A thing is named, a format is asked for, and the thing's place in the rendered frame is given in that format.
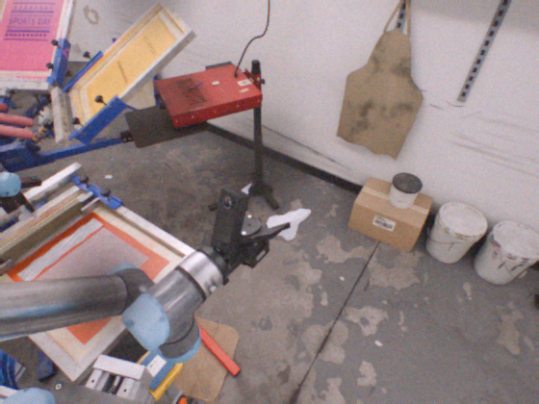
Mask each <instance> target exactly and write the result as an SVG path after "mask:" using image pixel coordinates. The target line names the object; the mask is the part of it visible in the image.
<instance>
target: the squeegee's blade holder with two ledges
mask: <svg viewBox="0 0 539 404"><path fill-rule="evenodd" d="M81 218H82V216H81V215H78V216H77V217H76V218H74V219H72V220H71V221H69V222H68V223H67V224H66V225H65V226H64V227H63V228H60V229H59V230H57V231H56V232H54V234H53V235H51V236H48V237H47V238H46V239H45V240H43V241H42V242H40V243H39V244H37V245H36V246H34V247H33V248H32V249H30V250H29V251H28V252H27V253H24V254H23V255H21V256H20V257H19V258H18V259H17V261H18V262H21V261H22V260H24V259H25V258H26V257H28V255H30V254H31V253H34V252H35V251H37V249H38V248H40V247H41V246H43V245H44V244H46V243H47V242H49V241H50V240H52V239H53V238H54V237H55V236H58V235H59V234H60V233H61V232H62V231H63V230H64V229H66V228H67V227H70V226H71V225H72V224H73V223H74V222H76V221H77V220H79V219H81Z"/></svg>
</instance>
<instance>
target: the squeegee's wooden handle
mask: <svg viewBox="0 0 539 404"><path fill-rule="evenodd" d="M83 208H84V206H83V204H82V203H81V201H80V200H79V199H77V198H76V199H75V200H73V201H72V202H71V203H68V204H67V205H65V206H64V207H63V208H62V209H60V210H59V211H57V212H55V213H54V214H52V215H51V216H49V217H48V218H46V219H45V220H44V221H42V222H41V223H39V224H38V225H37V226H36V227H34V228H31V229H30V230H28V232H26V233H25V234H23V235H22V236H20V237H18V238H17V239H15V240H13V241H12V242H11V243H10V244H8V245H5V246H4V247H3V248H2V249H0V257H1V258H2V259H3V261H4V262H7V261H8V260H10V259H12V261H13V262H17V259H18V258H19V257H20V256H21V255H23V254H24V253H27V252H28V251H29V250H30V249H32V248H33V247H34V246H36V245H37V244H39V243H40V242H42V241H43V240H45V239H46V238H47V237H48V236H51V235H53V234H54V232H56V231H57V230H59V229H60V228H63V227H64V226H65V225H66V224H67V223H68V222H69V221H71V220H72V219H74V218H76V217H77V216H78V215H82V214H83V213H82V212H81V209H83Z"/></svg>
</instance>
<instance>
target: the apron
mask: <svg viewBox="0 0 539 404"><path fill-rule="evenodd" d="M404 1H405V0H400V1H399V2H398V4H397V7H396V9H395V10H394V11H393V12H392V14H391V16H390V17H389V19H388V22H387V24H386V26H385V28H384V29H383V31H382V32H384V33H383V34H382V36H381V37H380V38H379V39H378V42H377V44H376V46H375V47H374V49H373V50H372V53H371V55H370V56H369V60H368V63H367V64H364V65H363V66H362V67H360V68H359V69H357V70H355V71H353V72H352V71H351V72H350V73H349V74H348V75H347V76H346V87H345V92H344V99H343V104H342V108H341V113H340V123H339V127H338V132H337V136H336V137H339V138H341V139H344V140H346V141H347V142H350V143H353V144H357V145H361V146H364V147H367V148H369V149H370V150H371V151H372V152H373V153H374V154H376V155H390V157H392V158H393V159H394V160H395V161H396V160H397V158H398V154H399V151H400V149H401V147H402V145H403V144H404V142H405V140H406V138H407V136H408V134H409V130H410V129H411V128H412V125H413V123H414V121H415V120H416V117H417V114H418V112H419V107H420V105H421V104H422V102H423V99H424V97H423V96H422V91H421V90H420V89H419V88H418V87H417V86H416V84H415V83H414V81H413V79H412V78H411V69H412V53H411V43H410V40H409V38H411V15H410V4H409V0H406V20H407V36H406V35H405V34H404V33H403V32H402V31H400V30H398V29H394V30H390V31H387V29H388V27H389V25H390V23H391V21H392V20H393V19H394V17H395V15H396V14H397V11H398V9H399V8H400V6H401V5H402V3H403V2H404Z"/></svg>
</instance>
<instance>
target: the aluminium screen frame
mask: <svg viewBox="0 0 539 404"><path fill-rule="evenodd" d="M82 193H83V194H87V193H86V192H85V191H83V190H82V189H81V188H79V187H76V186H74V187H72V188H71V189H68V190H67V191H65V192H64V193H63V194H60V195H59V196H57V197H56V198H55V199H53V200H52V201H50V202H49V203H46V204H45V205H44V206H42V207H41V208H39V209H38V210H37V211H36V212H37V214H38V219H34V218H33V217H30V218H29V219H27V220H20V221H18V222H17V223H15V225H13V226H12V227H11V228H8V229H7V230H5V231H4V232H3V233H1V234H0V248H1V247H3V245H6V244H8V243H9V242H11V241H12V240H13V239H15V238H16V237H19V236H20V235H21V234H23V233H24V232H26V231H27V230H28V229H29V228H32V227H34V226H35V225H36V224H37V223H38V222H40V221H41V220H43V219H46V218H47V217H48V216H49V215H51V214H53V213H54V212H56V211H57V210H58V209H60V208H61V207H63V206H64V205H65V204H66V203H69V202H71V201H72V200H73V199H74V198H75V197H77V196H78V195H80V194H82ZM101 205H102V206H104V207H105V208H107V210H109V211H112V212H113V213H115V214H116V215H118V216H119V217H121V218H124V219H125V220H126V221H128V222H129V223H131V224H132V225H133V226H136V227H138V228H139V229H141V230H142V231H143V232H144V233H146V234H148V235H150V237H152V238H153V239H155V240H157V241H159V242H161V243H162V244H164V245H165V246H166V247H168V248H169V249H172V250H174V252H176V253H178V254H179V255H181V256H182V257H183V258H182V260H184V259H185V258H186V257H187V256H189V255H191V253H192V252H193V251H195V250H194V249H192V248H190V247H188V246H187V245H186V244H184V243H183V242H182V241H180V240H177V239H176V238H174V237H173V236H171V235H170V234H168V233H166V232H164V231H162V230H161V229H159V227H157V226H154V225H152V224H151V223H150V222H148V221H147V220H145V219H143V218H141V217H140V216H138V215H136V214H134V213H133V212H132V211H129V210H127V209H125V208H124V207H123V206H122V205H121V206H120V207H119V208H117V209H116V210H113V209H112V208H110V207H109V206H107V204H105V203H103V204H101ZM182 260H181V261H180V262H179V263H178V265H179V264H180V263H181V262H182ZM128 333H129V329H128V328H127V327H126V326H124V324H123V323H122V320H120V322H119V323H118V324H117V325H116V326H114V327H113V328H112V330H111V331H110V332H109V333H108V334H107V335H106V336H104V337H103V339H102V340H101V341H100V342H99V343H98V344H96V345H95V346H94V348H93V349H92V350H91V351H90V352H89V353H87V354H86V355H85V357H84V358H83V359H82V360H81V361H80V362H79V363H77V364H76V363H75V362H74V361H73V360H72V359H71V358H70V357H69V356H68V354H66V353H65V352H64V351H63V350H61V348H60V347H59V346H58V345H57V344H55V343H54V342H53V341H52V339H51V338H50V337H48V336H47V335H46V334H45V333H44V332H42V333H37V334H34V335H30V336H27V337H29V338H30V339H31V340H32V341H33V342H34V343H35V344H36V345H37V346H38V347H39V348H40V349H41V350H42V351H43V353H44V354H46V355H47V356H48V357H49V358H50V359H51V360H52V362H53V363H55V364H56V365H57V366H58V367H59V368H60V370H61V371H63V372H64V373H65V374H66V375H67V376H68V378H69V379H71V380H72V381H73V382H75V383H76V384H79V383H80V382H81V381H82V380H83V379H85V377H86V376H87V375H88V374H89V373H90V372H91V371H92V370H93V364H94V363H95V362H96V360H97V358H98V357H99V355H100V354H102V355H105V356H106V355H107V354H108V353H110V352H111V350H112V349H113V348H114V347H115V346H116V345H117V344H118V343H119V342H120V341H121V340H122V339H123V338H124V337H125V335H127V334H128Z"/></svg>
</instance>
